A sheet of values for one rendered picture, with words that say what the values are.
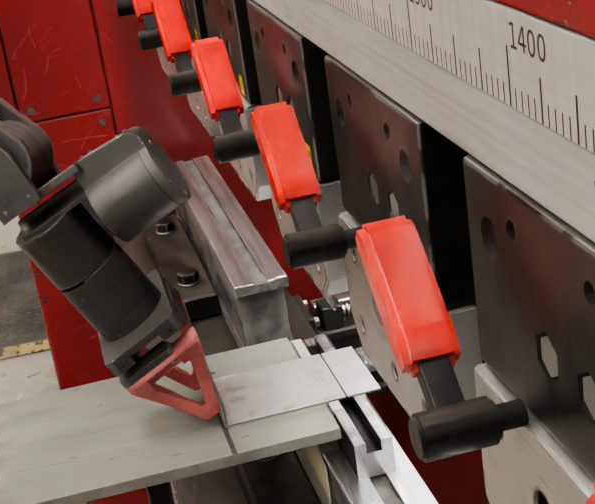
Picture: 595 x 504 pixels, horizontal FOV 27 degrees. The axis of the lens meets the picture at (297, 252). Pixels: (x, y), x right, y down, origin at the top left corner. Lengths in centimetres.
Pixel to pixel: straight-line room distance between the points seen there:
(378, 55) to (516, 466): 19
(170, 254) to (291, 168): 101
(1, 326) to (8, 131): 297
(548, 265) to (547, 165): 3
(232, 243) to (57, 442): 50
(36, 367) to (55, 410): 251
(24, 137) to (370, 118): 41
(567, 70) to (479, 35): 7
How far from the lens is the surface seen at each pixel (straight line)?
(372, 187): 61
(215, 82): 83
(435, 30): 48
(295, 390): 104
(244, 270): 138
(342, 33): 61
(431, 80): 49
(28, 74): 181
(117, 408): 107
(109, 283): 95
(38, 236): 94
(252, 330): 138
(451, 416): 45
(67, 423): 106
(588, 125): 36
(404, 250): 47
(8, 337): 380
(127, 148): 92
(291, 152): 65
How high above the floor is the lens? 149
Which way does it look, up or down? 22 degrees down
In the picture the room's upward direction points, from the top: 8 degrees counter-clockwise
